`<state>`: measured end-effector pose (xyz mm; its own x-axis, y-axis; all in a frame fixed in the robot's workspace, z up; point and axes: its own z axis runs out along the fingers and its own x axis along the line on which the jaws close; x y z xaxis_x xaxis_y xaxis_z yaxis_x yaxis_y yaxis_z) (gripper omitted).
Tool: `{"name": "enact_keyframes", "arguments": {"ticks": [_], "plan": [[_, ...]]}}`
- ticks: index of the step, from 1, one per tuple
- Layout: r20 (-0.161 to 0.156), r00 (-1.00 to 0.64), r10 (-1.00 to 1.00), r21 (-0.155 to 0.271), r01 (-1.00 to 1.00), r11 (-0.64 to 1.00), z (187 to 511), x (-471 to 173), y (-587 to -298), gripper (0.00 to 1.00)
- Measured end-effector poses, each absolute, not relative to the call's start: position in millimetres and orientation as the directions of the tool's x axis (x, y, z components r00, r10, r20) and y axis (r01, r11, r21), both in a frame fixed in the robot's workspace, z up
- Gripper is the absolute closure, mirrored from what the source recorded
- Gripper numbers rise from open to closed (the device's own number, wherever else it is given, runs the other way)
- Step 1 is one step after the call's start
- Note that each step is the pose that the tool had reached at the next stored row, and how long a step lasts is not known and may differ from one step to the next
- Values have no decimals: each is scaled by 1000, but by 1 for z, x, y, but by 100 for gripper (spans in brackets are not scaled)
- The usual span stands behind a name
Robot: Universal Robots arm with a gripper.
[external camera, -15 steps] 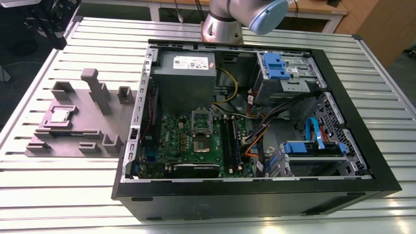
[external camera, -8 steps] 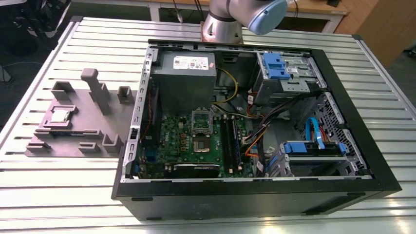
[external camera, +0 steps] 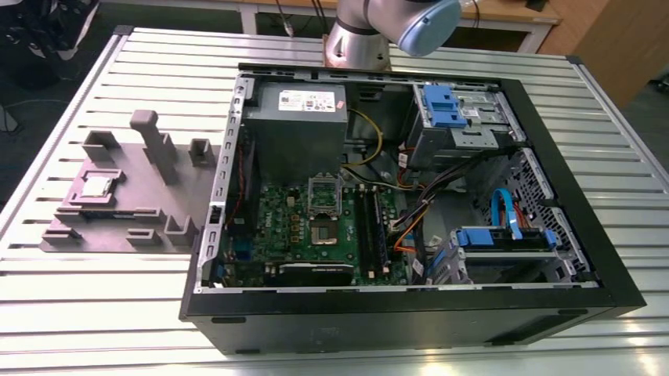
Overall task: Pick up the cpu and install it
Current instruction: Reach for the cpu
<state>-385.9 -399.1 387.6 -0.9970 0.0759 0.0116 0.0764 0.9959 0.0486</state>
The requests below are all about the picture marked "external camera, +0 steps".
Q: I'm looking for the black PC case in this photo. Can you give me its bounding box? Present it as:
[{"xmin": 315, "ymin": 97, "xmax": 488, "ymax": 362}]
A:
[{"xmin": 176, "ymin": 61, "xmax": 648, "ymax": 356}]

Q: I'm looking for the green motherboard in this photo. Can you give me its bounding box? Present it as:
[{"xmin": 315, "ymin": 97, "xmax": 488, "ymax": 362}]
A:
[{"xmin": 214, "ymin": 183, "xmax": 414, "ymax": 289}]

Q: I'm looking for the CPU socket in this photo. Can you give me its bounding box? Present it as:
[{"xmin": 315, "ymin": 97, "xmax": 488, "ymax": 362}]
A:
[{"xmin": 309, "ymin": 219, "xmax": 342, "ymax": 247}]

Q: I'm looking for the wooden desk white frame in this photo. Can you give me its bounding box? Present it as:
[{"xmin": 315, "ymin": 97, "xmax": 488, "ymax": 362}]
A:
[{"xmin": 238, "ymin": 0, "xmax": 564, "ymax": 54}]

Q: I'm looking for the metal socket cover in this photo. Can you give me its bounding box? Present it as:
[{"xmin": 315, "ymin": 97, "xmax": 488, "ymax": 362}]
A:
[{"xmin": 306, "ymin": 175, "xmax": 345, "ymax": 219}]

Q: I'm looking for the blue SATA wire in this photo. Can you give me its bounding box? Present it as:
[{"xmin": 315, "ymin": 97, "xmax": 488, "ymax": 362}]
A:
[{"xmin": 489, "ymin": 188, "xmax": 525, "ymax": 241}]

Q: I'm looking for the orange wire bundle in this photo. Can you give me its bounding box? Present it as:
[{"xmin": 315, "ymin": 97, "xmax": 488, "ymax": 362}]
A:
[{"xmin": 390, "ymin": 219, "xmax": 422, "ymax": 255}]

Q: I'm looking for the grey metal drive cage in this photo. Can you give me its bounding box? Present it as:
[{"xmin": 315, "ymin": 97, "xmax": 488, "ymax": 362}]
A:
[
  {"xmin": 433, "ymin": 226, "xmax": 580, "ymax": 285},
  {"xmin": 407, "ymin": 81, "xmax": 528, "ymax": 169}
]

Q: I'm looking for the black graphics card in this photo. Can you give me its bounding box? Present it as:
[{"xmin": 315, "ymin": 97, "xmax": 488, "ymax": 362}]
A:
[{"xmin": 263, "ymin": 260, "xmax": 354, "ymax": 287}]

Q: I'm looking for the blue flat wire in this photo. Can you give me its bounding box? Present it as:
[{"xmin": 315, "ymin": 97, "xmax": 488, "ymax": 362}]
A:
[{"xmin": 424, "ymin": 244, "xmax": 449, "ymax": 285}]

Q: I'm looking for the hard disk in blue carrier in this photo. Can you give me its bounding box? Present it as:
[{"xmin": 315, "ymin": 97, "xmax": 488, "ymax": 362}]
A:
[{"xmin": 453, "ymin": 228, "xmax": 558, "ymax": 254}]

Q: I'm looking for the metal locking lever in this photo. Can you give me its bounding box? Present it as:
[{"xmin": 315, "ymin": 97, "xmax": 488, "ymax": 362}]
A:
[{"xmin": 338, "ymin": 172, "xmax": 349, "ymax": 220}]

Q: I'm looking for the silver CPU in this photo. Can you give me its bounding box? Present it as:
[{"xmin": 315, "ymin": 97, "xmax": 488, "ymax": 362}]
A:
[{"xmin": 78, "ymin": 178, "xmax": 114, "ymax": 197}]

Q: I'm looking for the black cable bundle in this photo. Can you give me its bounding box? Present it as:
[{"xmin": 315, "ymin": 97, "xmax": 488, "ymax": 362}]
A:
[{"xmin": 389, "ymin": 150, "xmax": 524, "ymax": 232}]

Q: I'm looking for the black RAM slot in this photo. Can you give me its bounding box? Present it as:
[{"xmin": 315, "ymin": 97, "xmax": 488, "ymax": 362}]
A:
[{"xmin": 354, "ymin": 186, "xmax": 373, "ymax": 277}]

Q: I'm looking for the blue disk carrier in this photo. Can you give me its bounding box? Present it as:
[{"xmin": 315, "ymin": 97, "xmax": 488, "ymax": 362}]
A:
[
  {"xmin": 424, "ymin": 84, "xmax": 460, "ymax": 114},
  {"xmin": 432, "ymin": 109, "xmax": 469, "ymax": 129}
]

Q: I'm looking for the wooden cabinet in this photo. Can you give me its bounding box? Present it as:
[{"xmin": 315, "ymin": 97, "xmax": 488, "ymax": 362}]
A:
[{"xmin": 537, "ymin": 0, "xmax": 669, "ymax": 113}]

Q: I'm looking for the yellow wire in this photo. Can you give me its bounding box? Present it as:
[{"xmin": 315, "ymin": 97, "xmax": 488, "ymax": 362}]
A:
[{"xmin": 342, "ymin": 107, "xmax": 386, "ymax": 169}]

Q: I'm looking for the grey power supply unit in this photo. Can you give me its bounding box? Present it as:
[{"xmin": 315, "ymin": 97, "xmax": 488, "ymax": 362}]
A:
[{"xmin": 243, "ymin": 81, "xmax": 350, "ymax": 186}]

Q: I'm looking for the cable with silver plug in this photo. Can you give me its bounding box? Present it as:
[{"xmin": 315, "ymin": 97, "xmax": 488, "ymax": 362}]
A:
[{"xmin": 275, "ymin": 0, "xmax": 295, "ymax": 37}]

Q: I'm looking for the RAM stick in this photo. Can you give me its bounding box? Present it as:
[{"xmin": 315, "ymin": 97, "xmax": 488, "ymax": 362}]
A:
[{"xmin": 78, "ymin": 210, "xmax": 135, "ymax": 220}]

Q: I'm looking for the grey parts rack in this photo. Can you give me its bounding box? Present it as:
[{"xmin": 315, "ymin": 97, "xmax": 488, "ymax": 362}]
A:
[{"xmin": 36, "ymin": 109, "xmax": 225, "ymax": 255}]

